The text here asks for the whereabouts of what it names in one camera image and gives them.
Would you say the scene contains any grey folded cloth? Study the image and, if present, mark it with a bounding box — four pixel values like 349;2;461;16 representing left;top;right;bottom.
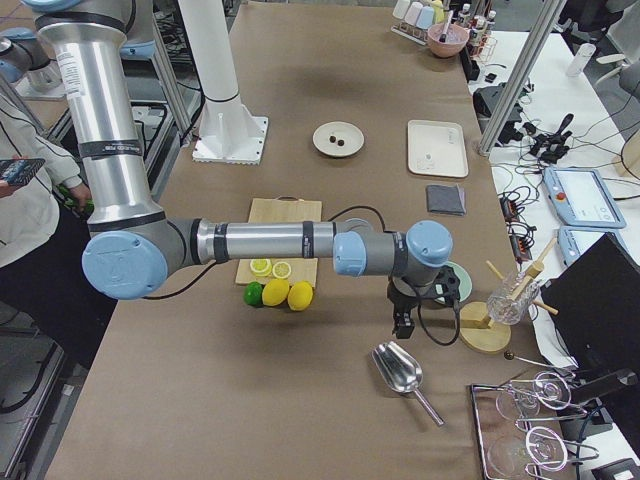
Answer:
426;184;466;216

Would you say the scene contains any white cup rack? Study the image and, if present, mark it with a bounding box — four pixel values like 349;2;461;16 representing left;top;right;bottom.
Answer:
391;19;428;45

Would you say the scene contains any clear glass cup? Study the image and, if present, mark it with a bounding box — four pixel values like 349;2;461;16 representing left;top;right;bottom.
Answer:
487;271;540;325

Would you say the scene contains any pink bowl with ice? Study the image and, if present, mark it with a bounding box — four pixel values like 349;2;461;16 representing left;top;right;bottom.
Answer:
427;23;469;58

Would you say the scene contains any black smartphone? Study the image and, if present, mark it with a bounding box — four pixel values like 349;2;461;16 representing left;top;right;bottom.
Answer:
0;158;45;187

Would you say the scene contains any green lime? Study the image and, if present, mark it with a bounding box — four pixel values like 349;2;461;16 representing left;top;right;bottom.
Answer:
243;281;263;307

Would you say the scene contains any lemon slice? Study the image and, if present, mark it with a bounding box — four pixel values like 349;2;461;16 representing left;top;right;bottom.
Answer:
271;260;292;279
249;258;272;278

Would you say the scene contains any yellow lemon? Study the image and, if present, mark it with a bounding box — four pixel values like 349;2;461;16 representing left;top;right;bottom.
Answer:
287;281;314;311
262;279;290;307

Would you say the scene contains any steel scoop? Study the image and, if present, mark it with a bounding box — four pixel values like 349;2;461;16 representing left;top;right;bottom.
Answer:
371;341;445;427

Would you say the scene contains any pink cup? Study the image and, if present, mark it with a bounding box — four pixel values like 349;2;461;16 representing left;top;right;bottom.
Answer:
404;1;424;26

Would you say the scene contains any person in white jacket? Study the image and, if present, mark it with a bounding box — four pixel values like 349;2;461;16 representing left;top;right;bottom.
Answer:
1;98;116;345

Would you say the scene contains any white camera post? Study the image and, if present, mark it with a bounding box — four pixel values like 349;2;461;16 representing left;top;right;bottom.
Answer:
179;0;269;165

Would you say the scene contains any mint cup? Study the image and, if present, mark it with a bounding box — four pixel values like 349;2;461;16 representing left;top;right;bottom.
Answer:
392;0;411;20

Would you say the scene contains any aluminium frame post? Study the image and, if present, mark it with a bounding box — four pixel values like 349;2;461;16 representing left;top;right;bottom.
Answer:
478;0;566;158

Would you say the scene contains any white bottle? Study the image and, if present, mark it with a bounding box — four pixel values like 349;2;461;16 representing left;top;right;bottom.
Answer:
566;43;596;77

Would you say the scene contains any cream rabbit tray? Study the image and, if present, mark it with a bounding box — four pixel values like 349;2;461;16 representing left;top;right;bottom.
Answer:
407;120;469;178

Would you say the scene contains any mint green bowl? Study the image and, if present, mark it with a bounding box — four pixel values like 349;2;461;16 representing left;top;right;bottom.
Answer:
431;261;473;306

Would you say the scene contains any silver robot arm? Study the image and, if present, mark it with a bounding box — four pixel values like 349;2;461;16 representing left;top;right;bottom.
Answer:
30;1;460;339

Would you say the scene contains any black monitor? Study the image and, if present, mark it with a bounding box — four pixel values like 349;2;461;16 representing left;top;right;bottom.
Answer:
542;233;639;372

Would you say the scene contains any bamboo cutting board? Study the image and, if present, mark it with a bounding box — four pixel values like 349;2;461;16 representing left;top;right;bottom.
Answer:
235;198;322;288

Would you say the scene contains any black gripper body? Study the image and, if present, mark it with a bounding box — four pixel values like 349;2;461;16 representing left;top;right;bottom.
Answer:
387;265;460;320

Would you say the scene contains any wooden cup stand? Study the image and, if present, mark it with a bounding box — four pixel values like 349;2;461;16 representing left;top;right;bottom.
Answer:
460;238;558;354

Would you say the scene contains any blue teach pendant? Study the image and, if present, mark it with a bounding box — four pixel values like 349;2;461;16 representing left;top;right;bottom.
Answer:
543;167;627;229
557;225;627;267

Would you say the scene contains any beige shallow plate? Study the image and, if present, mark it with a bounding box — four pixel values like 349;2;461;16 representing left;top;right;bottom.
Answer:
312;121;365;158

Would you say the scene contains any blue cup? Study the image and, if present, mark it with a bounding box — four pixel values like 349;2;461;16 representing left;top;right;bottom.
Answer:
416;5;435;30

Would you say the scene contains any black wine glass rack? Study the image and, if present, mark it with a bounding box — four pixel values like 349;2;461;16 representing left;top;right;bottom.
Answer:
470;384;599;479

